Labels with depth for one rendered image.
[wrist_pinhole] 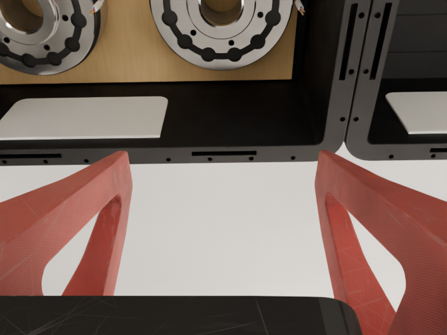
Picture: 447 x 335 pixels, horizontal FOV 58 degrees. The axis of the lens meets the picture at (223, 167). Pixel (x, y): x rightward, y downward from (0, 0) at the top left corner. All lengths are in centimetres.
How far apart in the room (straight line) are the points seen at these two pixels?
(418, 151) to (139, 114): 20
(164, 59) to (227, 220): 35
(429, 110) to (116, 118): 24
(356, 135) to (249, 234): 41
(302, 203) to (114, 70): 37
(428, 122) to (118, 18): 25
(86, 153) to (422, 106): 25
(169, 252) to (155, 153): 44
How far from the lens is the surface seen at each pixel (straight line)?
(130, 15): 35
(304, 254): 72
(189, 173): 59
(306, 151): 28
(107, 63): 37
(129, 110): 33
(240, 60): 32
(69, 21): 33
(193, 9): 30
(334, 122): 28
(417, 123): 32
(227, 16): 33
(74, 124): 32
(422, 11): 38
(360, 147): 29
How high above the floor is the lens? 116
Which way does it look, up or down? 53 degrees down
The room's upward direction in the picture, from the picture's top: 180 degrees counter-clockwise
